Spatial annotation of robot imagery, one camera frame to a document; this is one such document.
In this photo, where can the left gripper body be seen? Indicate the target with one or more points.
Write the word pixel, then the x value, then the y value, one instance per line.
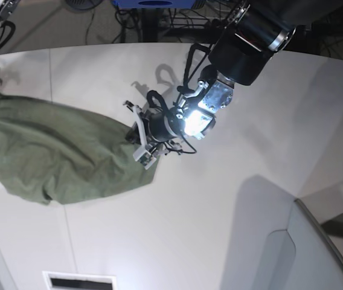
pixel 156 127

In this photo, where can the green t-shirt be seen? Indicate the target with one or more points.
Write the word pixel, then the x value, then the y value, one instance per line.
pixel 52 152

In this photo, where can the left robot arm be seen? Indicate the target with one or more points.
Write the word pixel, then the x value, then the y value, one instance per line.
pixel 249 37

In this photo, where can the blue bin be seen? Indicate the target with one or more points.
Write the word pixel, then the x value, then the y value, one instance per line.
pixel 128 4

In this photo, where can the black floor fan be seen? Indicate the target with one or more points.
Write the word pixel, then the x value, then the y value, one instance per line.
pixel 82 5

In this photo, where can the white label with black bar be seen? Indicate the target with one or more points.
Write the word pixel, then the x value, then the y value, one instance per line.
pixel 62 280

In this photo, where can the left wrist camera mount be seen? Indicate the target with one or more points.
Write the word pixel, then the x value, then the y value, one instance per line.
pixel 148 153

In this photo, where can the grey metal table-side rail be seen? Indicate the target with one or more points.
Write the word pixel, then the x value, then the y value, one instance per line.
pixel 318 263

